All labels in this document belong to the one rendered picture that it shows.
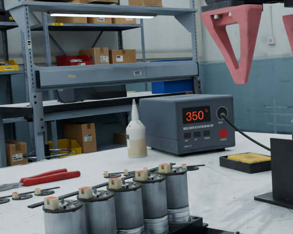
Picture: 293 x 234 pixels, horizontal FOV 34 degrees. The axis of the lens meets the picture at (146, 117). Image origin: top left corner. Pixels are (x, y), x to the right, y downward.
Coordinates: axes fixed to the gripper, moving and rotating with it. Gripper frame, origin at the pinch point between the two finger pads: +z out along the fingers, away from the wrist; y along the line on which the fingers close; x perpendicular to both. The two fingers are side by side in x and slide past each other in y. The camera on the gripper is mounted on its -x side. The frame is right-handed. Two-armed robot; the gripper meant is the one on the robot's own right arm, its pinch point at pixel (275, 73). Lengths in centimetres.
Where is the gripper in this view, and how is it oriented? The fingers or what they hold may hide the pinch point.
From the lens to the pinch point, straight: 52.6
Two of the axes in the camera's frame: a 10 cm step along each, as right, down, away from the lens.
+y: -8.4, 0.9, -5.3
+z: 0.5, 9.9, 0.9
